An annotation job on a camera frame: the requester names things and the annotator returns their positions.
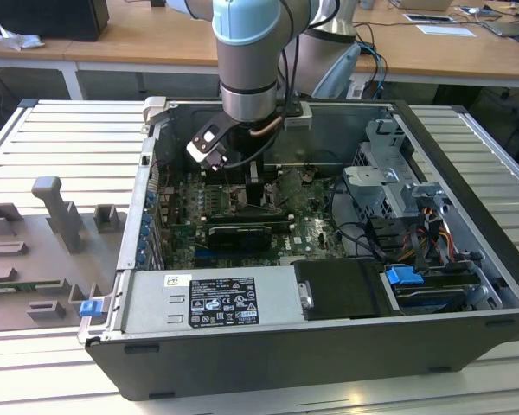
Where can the green motherboard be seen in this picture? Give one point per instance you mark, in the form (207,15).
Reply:
(311,233)

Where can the CPU socket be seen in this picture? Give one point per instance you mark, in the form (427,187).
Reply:
(238,208)

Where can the black plastic shroud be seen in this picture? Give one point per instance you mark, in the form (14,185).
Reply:
(341,289)

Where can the wooden desk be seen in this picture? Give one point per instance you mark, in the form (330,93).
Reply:
(155,43)

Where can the white paper sheet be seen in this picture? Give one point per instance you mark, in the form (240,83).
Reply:
(445,30)

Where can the black PC case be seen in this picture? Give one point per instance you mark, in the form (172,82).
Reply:
(285,359)

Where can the blue plastic latch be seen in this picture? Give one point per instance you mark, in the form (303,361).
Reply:
(91,308)

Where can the beige flat box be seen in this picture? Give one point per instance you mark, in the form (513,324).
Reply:
(419,4)

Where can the white framed tablet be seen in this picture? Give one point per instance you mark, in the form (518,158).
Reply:
(428,17)

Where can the silver power supply unit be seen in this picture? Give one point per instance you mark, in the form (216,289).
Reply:
(155,302)

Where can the crumpled white paper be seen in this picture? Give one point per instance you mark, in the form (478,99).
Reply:
(19,41)

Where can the green RAM stick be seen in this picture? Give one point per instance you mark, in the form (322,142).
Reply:
(21,285)

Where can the hard disk in blue carrier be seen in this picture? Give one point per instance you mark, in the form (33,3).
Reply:
(402,276)

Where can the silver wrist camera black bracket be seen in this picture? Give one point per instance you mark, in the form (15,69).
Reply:
(207,142)

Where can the black box on desk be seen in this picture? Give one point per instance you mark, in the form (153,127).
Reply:
(47,17)

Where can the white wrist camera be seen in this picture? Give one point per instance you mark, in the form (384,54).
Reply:
(298,121)

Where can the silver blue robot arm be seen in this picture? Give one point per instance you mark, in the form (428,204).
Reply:
(246,65)

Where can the grey parts rack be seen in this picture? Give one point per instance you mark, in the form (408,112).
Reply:
(30,259)

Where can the silver drive cage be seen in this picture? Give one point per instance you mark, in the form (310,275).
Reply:
(374,186)

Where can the grey laptop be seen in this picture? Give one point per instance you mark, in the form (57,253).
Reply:
(508,29)

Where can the round coin cell battery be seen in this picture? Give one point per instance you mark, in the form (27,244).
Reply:
(310,174)

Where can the black graphics card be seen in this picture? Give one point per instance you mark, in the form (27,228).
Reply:
(238,238)

